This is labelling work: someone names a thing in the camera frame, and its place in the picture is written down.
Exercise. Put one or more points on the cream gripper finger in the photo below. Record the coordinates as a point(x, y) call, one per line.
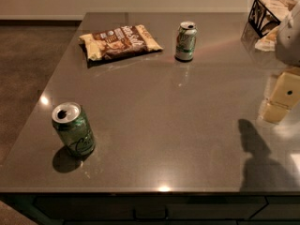
point(284, 96)

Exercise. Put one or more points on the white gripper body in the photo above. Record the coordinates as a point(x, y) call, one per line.
point(290, 41)

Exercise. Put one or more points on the brown chip bag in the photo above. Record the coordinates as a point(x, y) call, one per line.
point(118, 43)

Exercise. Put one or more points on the white paper napkins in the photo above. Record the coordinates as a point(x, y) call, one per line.
point(267, 43)

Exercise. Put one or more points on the black wire napkin basket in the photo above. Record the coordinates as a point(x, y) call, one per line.
point(265, 15)

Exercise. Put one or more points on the white green soda can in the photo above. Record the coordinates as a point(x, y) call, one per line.
point(186, 41)

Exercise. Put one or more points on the dark green soda can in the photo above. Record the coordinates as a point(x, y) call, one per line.
point(71, 124)

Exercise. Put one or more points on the dark cabinet drawers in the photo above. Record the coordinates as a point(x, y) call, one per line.
point(164, 209)

